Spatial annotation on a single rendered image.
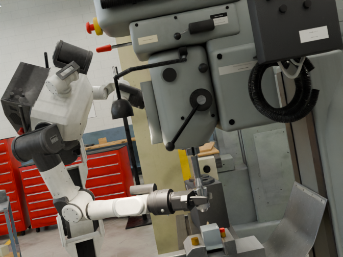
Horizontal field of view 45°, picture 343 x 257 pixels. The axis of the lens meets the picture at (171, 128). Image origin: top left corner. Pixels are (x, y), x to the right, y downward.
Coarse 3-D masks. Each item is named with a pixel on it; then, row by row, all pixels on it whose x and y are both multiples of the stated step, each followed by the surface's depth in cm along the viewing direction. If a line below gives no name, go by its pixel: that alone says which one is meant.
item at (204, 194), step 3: (201, 192) 138; (204, 192) 138; (207, 192) 140; (195, 195) 139; (198, 195) 138; (201, 195) 138; (204, 195) 138; (207, 195) 140; (201, 204) 138; (204, 204) 138; (207, 204) 139; (198, 207) 139; (201, 207) 139; (204, 207) 138; (207, 207) 139
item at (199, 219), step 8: (192, 176) 184; (208, 176) 180; (192, 184) 174; (208, 184) 167; (216, 184) 166; (216, 192) 166; (216, 200) 166; (224, 200) 167; (208, 208) 166; (216, 208) 166; (224, 208) 167; (192, 216) 182; (200, 216) 165; (208, 216) 166; (216, 216) 166; (224, 216) 167; (200, 224) 166; (224, 224) 167
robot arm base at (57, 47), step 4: (60, 40) 170; (60, 44) 168; (56, 48) 168; (60, 48) 168; (56, 52) 167; (88, 52) 173; (92, 52) 175; (52, 56) 171; (56, 56) 168; (88, 56) 172; (56, 60) 168; (88, 60) 172; (56, 64) 168; (60, 64) 169; (64, 64) 169; (88, 64) 172; (84, 68) 173; (88, 68) 173; (80, 72) 172; (84, 72) 172
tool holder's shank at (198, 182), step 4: (192, 156) 139; (196, 156) 139; (192, 160) 139; (196, 160) 139; (192, 164) 139; (196, 164) 139; (192, 168) 140; (196, 168) 139; (196, 172) 139; (200, 172) 140; (196, 176) 139; (200, 176) 139; (196, 180) 139; (200, 180) 139; (196, 184) 139; (200, 184) 139; (200, 188) 139
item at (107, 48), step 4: (108, 44) 147; (120, 44) 147; (124, 44) 147; (128, 44) 147; (96, 48) 147; (100, 48) 146; (104, 48) 146; (108, 48) 146; (112, 48) 147; (100, 52) 147
